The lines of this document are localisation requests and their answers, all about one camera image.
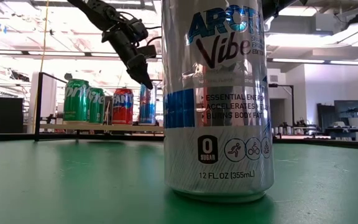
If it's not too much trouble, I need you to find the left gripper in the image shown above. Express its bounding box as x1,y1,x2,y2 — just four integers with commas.
101,28,154,90

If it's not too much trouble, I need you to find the blue silver Red Bull can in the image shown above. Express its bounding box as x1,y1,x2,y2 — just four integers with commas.
139,83,158,126

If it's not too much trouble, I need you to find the red Fanta can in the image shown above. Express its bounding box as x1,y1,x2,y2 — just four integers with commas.
111,88,135,126

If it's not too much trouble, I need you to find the green Sprite can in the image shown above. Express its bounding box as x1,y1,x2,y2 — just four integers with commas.
88,87,106,124
63,78,91,123

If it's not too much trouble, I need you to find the white Celsius Arctic Vibe can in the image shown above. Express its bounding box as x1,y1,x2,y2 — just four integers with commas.
162,0,275,203

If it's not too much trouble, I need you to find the green table mat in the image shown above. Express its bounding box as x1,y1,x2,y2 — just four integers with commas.
0,138,358,224

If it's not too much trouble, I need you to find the black rectangular panel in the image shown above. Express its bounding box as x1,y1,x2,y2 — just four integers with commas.
0,96,24,134

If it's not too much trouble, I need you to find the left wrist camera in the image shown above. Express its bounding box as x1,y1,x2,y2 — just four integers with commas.
137,44,158,59

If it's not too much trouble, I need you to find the wooden shelf black metal frame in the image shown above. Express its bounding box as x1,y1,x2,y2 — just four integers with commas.
33,71,165,142

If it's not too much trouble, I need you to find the yellow cable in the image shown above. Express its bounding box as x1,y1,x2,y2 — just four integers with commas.
39,0,50,73

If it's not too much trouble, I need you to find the black aluminium table frame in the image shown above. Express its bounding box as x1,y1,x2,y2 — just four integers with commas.
0,133,358,149

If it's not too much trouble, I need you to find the dark wall monitor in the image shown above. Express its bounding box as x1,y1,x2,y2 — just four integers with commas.
333,100,358,119

